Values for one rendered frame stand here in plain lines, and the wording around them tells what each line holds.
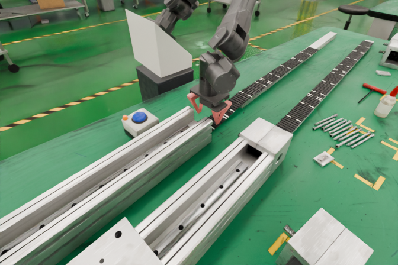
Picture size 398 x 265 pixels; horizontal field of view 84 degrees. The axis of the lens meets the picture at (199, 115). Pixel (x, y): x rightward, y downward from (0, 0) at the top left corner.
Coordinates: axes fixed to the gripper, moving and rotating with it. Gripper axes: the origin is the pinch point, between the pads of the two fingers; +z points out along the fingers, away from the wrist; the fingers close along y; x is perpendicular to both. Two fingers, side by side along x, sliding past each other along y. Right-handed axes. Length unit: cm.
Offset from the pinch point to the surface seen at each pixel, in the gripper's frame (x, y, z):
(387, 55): 89, 30, 0
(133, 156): -25.7, -1.7, -1.1
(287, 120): 16.7, 18.2, 1.2
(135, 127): -19.4, -10.1, -1.4
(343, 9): 297, -45, 30
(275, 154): -3.8, 24.2, -4.9
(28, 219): -48.4, -1.4, -2.5
